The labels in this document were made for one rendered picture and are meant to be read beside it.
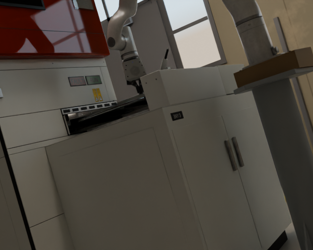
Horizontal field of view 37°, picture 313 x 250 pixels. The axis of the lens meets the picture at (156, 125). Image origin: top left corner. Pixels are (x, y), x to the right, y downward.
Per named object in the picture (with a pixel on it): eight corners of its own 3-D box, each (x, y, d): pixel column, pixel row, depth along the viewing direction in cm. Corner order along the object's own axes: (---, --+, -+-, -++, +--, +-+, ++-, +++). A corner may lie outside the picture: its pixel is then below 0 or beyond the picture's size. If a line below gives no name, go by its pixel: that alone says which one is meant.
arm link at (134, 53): (120, 54, 223) (122, 60, 223) (138, 49, 225) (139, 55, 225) (119, 58, 232) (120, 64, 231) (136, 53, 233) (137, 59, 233)
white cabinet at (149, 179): (97, 330, 201) (44, 147, 203) (196, 250, 283) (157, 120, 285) (230, 325, 167) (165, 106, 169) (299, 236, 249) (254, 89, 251)
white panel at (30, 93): (4, 156, 188) (-23, 61, 189) (121, 128, 257) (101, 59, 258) (9, 154, 186) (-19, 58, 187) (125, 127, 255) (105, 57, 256)
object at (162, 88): (149, 112, 180) (139, 77, 181) (209, 99, 227) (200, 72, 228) (169, 105, 175) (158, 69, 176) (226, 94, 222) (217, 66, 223)
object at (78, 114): (67, 135, 218) (61, 115, 218) (122, 123, 255) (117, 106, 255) (70, 134, 217) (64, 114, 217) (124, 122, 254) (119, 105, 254)
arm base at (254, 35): (292, 52, 201) (277, 12, 201) (273, 57, 186) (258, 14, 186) (255, 67, 213) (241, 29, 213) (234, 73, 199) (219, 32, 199)
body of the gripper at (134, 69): (120, 59, 224) (127, 81, 223) (141, 53, 225) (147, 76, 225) (119, 62, 231) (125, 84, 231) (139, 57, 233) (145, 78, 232)
